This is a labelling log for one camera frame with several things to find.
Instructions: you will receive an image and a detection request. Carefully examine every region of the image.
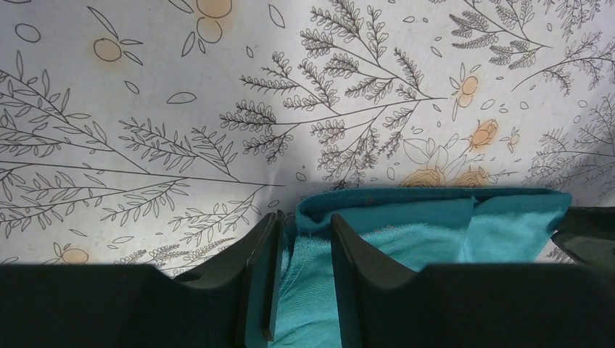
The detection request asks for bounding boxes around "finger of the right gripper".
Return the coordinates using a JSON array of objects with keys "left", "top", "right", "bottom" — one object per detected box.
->
[{"left": 551, "top": 207, "right": 614, "bottom": 283}]

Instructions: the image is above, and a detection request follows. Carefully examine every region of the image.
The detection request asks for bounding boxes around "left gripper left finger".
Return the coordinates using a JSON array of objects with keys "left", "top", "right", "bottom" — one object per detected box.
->
[{"left": 1, "top": 212, "right": 283, "bottom": 347}]

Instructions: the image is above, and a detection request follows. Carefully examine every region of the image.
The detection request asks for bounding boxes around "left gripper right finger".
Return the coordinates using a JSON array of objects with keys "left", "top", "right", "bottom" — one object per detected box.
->
[{"left": 331, "top": 215, "right": 614, "bottom": 347}]

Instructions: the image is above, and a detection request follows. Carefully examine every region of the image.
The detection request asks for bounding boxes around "teal cloth napkin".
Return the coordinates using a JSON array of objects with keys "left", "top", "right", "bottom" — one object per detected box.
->
[{"left": 273, "top": 188, "right": 572, "bottom": 347}]

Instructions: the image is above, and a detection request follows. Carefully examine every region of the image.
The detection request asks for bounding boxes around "floral patterned table mat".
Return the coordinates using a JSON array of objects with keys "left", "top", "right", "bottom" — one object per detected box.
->
[{"left": 1, "top": 1, "right": 614, "bottom": 276}]

